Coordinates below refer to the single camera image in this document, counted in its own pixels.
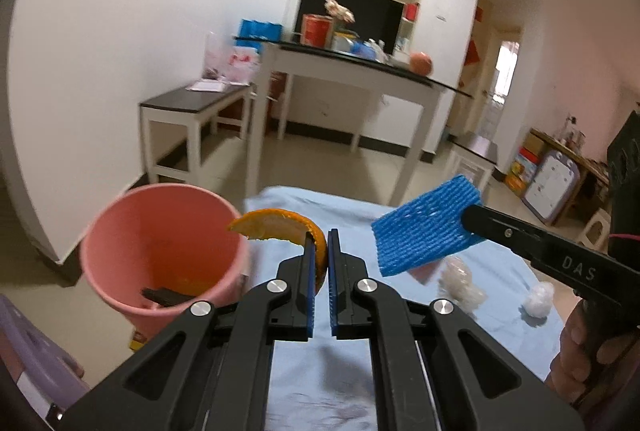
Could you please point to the orange peel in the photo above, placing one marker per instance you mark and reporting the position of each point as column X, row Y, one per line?
column 270, row 221

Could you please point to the small red box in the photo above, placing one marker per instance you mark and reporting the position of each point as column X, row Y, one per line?
column 411, row 11

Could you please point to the long low black-topped bench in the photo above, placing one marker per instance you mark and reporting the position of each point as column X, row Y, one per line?
column 190, row 100

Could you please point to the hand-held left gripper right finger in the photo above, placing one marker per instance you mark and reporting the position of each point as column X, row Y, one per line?
column 334, row 281

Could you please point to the grey children's drawing board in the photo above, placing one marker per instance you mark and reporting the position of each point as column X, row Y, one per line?
column 552, row 186

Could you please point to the white paper sheet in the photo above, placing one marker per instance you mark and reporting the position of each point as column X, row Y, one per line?
column 205, row 86

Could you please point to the clear crumpled plastic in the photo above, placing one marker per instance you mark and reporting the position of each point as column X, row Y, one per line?
column 460, row 283

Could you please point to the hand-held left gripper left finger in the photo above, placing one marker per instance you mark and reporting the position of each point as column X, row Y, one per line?
column 310, row 281

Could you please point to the blue foam fruit net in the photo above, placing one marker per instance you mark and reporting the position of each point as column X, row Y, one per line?
column 420, row 226

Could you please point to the short low black-topped bench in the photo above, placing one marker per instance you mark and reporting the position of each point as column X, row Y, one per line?
column 477, row 145

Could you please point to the red paper bag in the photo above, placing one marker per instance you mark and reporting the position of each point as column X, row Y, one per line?
column 279, row 93

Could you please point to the tall white black-topped table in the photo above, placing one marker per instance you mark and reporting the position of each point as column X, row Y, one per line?
column 350, row 66

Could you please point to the white plastic stool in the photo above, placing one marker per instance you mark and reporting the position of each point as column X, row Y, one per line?
column 596, row 226

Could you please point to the red round tin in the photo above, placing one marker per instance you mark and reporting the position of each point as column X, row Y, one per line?
column 317, row 31

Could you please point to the brown wooden desk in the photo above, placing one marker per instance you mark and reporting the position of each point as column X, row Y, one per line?
column 592, row 176

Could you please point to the black television screen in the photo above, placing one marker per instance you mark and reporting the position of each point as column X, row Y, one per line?
column 365, row 6

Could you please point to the red paper decoration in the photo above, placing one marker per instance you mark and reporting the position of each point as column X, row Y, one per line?
column 472, row 52

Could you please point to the red pomegranate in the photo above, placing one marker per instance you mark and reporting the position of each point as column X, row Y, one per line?
column 422, row 63

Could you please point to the pink plastic bucket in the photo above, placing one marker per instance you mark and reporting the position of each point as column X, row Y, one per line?
column 150, row 236

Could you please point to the yellow cardboard box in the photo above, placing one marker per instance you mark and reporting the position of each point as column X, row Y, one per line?
column 140, row 341

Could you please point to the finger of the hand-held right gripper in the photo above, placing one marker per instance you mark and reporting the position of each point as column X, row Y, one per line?
column 500, row 228

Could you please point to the colourful cardboard box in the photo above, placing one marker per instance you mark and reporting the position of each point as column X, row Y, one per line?
column 520, row 168

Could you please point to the black foam fruit net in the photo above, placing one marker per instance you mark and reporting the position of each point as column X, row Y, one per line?
column 165, row 296

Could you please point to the blue floral tablecloth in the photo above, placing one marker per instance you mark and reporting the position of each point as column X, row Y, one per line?
column 350, row 221

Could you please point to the white crumpled tissue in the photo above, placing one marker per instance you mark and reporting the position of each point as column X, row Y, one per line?
column 539, row 300

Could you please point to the blue packets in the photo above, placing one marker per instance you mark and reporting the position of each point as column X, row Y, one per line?
column 260, row 30

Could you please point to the pink printed plastic bag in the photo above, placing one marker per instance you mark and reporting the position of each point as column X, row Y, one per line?
column 235, row 61

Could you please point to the purple plastic stool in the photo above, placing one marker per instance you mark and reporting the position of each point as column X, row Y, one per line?
column 35, row 351

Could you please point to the person's right hand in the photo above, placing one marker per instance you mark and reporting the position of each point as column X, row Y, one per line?
column 572, row 351

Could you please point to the pink flower bouquet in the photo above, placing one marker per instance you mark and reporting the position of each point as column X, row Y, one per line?
column 340, row 10

